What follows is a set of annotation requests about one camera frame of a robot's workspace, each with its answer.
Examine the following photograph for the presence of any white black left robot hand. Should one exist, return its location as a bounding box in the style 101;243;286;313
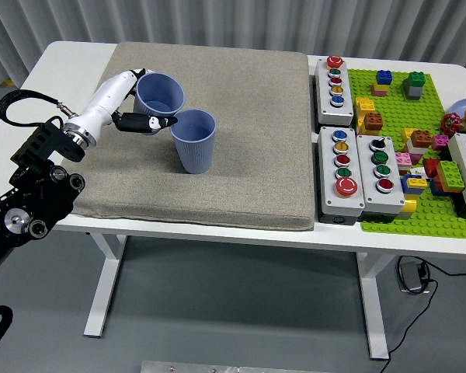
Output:
64;68;179;147

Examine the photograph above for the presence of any blue ribbed plastic cup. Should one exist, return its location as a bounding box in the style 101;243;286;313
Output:
169;109;217;175
134;73;186;120

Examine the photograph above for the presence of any grey-brown fabric mat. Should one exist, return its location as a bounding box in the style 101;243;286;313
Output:
68;41;316;232

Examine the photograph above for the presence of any grey pleated curtain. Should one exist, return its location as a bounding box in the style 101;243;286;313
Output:
0;0;466;91

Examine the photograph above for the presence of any white table leg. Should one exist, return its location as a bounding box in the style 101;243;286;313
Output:
83;232;127;338
355;251;389;361

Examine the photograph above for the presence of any grey five-button control box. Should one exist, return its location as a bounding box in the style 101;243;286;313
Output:
317;126;366;225
313;56;355;127

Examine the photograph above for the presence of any brown toy brick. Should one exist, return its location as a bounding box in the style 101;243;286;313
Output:
363;112;384;131

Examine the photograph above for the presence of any green studded baseplate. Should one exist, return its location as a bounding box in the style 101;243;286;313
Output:
345;68;466;240

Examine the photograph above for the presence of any grey toy brick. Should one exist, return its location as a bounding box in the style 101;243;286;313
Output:
402;79;424;101

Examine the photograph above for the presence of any orange-brown toy brick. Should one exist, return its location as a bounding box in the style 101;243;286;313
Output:
410;130;432;148

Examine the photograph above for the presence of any yellow round toy brick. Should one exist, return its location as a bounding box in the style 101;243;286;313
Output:
401;193;419;213

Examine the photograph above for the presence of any red toy brick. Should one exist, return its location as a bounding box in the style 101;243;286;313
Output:
423;159;442;179

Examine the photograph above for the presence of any red valve wheel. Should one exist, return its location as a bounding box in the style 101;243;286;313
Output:
440;112;462;136

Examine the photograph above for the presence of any large lime green toy brick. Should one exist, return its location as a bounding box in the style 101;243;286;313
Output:
436;160;466;190

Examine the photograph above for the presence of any grey power adapter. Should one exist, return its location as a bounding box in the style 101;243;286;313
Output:
398;260;424;292

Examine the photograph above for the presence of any light blue plate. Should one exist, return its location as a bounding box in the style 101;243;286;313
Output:
449;98;466;122

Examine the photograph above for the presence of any orange toy brick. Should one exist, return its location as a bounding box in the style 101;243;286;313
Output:
434;174;466;194

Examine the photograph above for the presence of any grey selector switch control box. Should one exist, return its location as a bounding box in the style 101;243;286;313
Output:
356;134;407;223

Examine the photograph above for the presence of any black power cable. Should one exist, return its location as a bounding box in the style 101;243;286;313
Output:
380;255;466;373

